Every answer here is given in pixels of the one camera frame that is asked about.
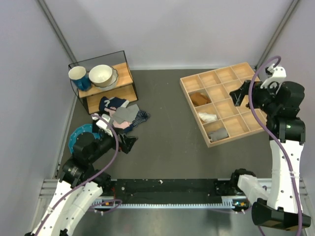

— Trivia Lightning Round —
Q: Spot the teal dotted plate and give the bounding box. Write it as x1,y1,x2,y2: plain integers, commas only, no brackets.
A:
68,123,100,153

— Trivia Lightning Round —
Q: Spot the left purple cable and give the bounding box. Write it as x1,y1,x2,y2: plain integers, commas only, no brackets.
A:
71,113,123,214

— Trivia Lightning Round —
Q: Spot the brown rolled garment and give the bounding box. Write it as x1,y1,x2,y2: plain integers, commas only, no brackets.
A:
190,92,211,107

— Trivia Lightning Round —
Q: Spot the scalloped white plate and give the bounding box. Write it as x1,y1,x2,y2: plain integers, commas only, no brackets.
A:
94,65,118,89

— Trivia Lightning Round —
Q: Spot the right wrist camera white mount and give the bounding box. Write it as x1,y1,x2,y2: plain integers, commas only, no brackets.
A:
260,63,286,89

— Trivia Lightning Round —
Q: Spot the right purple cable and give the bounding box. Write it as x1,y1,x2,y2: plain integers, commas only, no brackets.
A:
248,56,304,236

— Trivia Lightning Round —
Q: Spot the grey rolled garment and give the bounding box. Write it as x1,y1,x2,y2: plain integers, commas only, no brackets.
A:
208,128,229,142

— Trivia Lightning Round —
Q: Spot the grey underwear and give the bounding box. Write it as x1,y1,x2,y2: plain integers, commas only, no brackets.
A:
113,104,139,124

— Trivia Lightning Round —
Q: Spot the wooden compartment tray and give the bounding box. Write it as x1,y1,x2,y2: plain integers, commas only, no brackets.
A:
180,62,263,148

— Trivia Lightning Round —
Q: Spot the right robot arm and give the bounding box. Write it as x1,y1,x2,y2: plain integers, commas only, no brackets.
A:
229,80,311,235

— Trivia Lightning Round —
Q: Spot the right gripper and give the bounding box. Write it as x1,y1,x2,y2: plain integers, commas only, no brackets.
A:
230,79,280,115

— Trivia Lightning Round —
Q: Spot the blue mug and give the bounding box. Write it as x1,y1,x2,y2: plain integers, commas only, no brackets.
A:
68,66,92,91

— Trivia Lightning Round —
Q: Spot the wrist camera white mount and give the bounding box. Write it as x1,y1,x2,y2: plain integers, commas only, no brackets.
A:
96,114,114,137
260,63,286,89

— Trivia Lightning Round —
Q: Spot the navy patterned garment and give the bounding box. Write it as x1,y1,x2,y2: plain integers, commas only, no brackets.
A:
98,96,129,116

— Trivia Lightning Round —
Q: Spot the white cable duct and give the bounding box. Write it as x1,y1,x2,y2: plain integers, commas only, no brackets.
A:
91,193,250,211

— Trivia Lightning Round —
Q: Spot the black wire wooden shelf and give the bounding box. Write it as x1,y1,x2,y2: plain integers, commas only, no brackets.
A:
68,50,138,114

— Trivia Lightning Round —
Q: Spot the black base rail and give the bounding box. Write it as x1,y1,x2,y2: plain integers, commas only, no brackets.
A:
102,178,235,205

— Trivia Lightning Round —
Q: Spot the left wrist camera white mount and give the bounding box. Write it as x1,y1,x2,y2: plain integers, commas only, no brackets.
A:
96,114,114,137

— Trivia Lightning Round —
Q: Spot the white rolled garment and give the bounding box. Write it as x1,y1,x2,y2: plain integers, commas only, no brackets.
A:
198,112,218,123

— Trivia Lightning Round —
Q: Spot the purple cable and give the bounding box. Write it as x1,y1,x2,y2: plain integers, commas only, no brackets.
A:
248,56,304,236
71,113,123,214

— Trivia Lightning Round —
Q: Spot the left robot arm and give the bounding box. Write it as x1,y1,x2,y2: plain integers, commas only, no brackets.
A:
28,131,137,236

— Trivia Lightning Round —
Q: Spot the striped navy garment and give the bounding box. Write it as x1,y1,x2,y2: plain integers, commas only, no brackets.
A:
130,110,151,128

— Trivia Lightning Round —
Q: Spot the cream bowl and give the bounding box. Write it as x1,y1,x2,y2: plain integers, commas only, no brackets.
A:
89,64,114,88

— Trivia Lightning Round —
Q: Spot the pink garment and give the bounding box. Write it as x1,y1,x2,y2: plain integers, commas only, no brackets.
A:
104,108,131,129

